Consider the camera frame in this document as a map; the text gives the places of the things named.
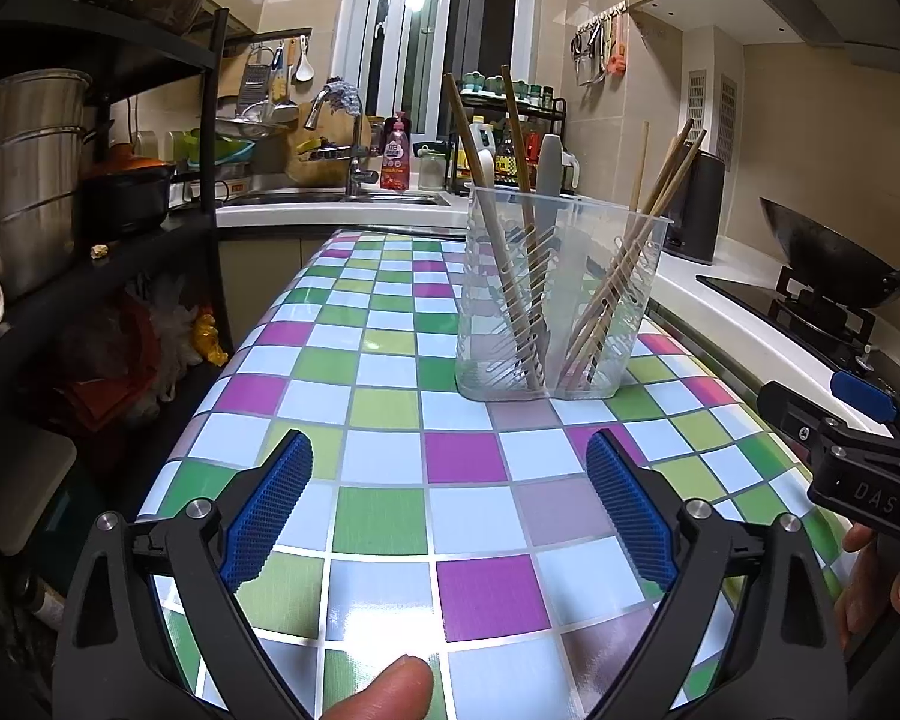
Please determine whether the yellow plastic bag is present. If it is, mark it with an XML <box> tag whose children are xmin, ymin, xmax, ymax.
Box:
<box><xmin>190</xmin><ymin>306</ymin><xmax>230</xmax><ymax>367</ymax></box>

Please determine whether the red dish soap pouch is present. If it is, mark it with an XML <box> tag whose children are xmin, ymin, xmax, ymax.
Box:
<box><xmin>380</xmin><ymin>111</ymin><xmax>413</xmax><ymax>192</ymax></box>

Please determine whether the blue patterned cloth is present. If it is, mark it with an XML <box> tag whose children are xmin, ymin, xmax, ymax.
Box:
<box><xmin>324</xmin><ymin>76</ymin><xmax>365</xmax><ymax>117</ymax></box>

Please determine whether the black wok with wooden handle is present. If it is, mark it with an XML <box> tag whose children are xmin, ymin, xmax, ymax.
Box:
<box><xmin>759</xmin><ymin>196</ymin><xmax>900</xmax><ymax>310</ymax></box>

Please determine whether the steel stockpot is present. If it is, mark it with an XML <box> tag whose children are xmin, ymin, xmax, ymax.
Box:
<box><xmin>0</xmin><ymin>69</ymin><xmax>95</xmax><ymax>301</ymax></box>

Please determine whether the round wooden cutting board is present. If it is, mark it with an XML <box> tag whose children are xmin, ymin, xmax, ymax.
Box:
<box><xmin>285</xmin><ymin>82</ymin><xmax>361</xmax><ymax>188</ymax></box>

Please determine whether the steel colander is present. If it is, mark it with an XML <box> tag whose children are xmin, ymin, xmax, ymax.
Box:
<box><xmin>214</xmin><ymin>101</ymin><xmax>286</xmax><ymax>140</ymax></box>

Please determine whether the dark soy sauce bottle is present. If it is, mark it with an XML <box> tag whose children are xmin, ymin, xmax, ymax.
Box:
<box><xmin>495</xmin><ymin>127</ymin><xmax>518</xmax><ymax>188</ymax></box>

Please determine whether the white-framed window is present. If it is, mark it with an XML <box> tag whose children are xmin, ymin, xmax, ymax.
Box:
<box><xmin>334</xmin><ymin>0</ymin><xmax>556</xmax><ymax>188</ymax></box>

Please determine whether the person's left hand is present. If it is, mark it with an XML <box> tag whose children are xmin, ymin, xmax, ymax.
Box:
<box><xmin>319</xmin><ymin>655</ymin><xmax>436</xmax><ymax>720</ymax></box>

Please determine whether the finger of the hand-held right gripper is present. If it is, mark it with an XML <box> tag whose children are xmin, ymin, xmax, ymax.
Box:
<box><xmin>757</xmin><ymin>381</ymin><xmax>900</xmax><ymax>467</ymax></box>
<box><xmin>829</xmin><ymin>367</ymin><xmax>900</xmax><ymax>437</ymax></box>

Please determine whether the chrome sink faucet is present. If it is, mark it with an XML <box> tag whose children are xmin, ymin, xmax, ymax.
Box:
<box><xmin>304</xmin><ymin>86</ymin><xmax>380</xmax><ymax>200</ymax></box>

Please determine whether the white net bag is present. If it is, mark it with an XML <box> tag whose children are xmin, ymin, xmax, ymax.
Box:
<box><xmin>139</xmin><ymin>274</ymin><xmax>200</xmax><ymax>402</ymax></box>

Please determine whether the black spice rack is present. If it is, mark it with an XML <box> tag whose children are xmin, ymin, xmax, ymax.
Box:
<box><xmin>450</xmin><ymin>82</ymin><xmax>571</xmax><ymax>188</ymax></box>

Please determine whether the row of spice jars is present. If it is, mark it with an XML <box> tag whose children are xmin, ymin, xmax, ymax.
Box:
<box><xmin>461</xmin><ymin>71</ymin><xmax>556</xmax><ymax>107</ymax></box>

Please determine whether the row of hanging kitchen tools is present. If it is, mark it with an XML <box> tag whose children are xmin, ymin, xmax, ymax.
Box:
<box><xmin>570</xmin><ymin>7</ymin><xmax>631</xmax><ymax>87</ymax></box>

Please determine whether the white louvred wall cover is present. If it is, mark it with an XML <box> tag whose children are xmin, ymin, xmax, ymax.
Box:
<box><xmin>716</xmin><ymin>75</ymin><xmax>740</xmax><ymax>170</ymax></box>
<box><xmin>688</xmin><ymin>70</ymin><xmax>710</xmax><ymax>155</ymax></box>

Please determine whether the black electric kettle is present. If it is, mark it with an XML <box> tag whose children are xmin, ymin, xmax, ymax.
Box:
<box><xmin>664</xmin><ymin>148</ymin><xmax>727</xmax><ymax>263</ymax></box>

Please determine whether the black gas stove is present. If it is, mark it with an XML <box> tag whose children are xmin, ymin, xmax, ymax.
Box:
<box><xmin>696</xmin><ymin>270</ymin><xmax>900</xmax><ymax>391</ymax></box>

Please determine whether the metal grater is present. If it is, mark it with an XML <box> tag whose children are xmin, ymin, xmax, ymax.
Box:
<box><xmin>240</xmin><ymin>45</ymin><xmax>269</xmax><ymax>110</ymax></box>

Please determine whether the clear plastic utensil holder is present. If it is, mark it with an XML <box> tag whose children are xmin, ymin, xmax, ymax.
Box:
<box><xmin>454</xmin><ymin>186</ymin><xmax>672</xmax><ymax>400</ymax></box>

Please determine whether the red plastic bag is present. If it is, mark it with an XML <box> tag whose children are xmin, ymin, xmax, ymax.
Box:
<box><xmin>45</xmin><ymin>292</ymin><xmax>158</xmax><ymax>428</ymax></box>

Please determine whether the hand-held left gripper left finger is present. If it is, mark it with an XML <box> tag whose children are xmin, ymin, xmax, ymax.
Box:
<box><xmin>52</xmin><ymin>427</ymin><xmax>323</xmax><ymax>720</ymax></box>

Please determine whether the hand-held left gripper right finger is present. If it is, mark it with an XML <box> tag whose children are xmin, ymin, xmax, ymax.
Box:
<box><xmin>585</xmin><ymin>427</ymin><xmax>848</xmax><ymax>720</ymax></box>

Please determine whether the green-lidded jar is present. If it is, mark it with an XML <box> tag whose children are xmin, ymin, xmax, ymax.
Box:
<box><xmin>418</xmin><ymin>141</ymin><xmax>449</xmax><ymax>194</ymax></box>

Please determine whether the white plastic board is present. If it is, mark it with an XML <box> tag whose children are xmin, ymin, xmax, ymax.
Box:
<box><xmin>0</xmin><ymin>420</ymin><xmax>77</xmax><ymax>556</ymax></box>

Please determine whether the green plastic basin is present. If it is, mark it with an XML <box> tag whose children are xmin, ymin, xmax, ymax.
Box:
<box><xmin>184</xmin><ymin>131</ymin><xmax>256</xmax><ymax>170</ymax></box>

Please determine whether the black metal shelf rack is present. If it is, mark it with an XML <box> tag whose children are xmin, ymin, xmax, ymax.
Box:
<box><xmin>0</xmin><ymin>0</ymin><xmax>233</xmax><ymax>466</ymax></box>

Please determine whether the black pot with orange lid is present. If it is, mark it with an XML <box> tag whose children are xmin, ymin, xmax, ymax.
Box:
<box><xmin>82</xmin><ymin>142</ymin><xmax>177</xmax><ymax>237</ymax></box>

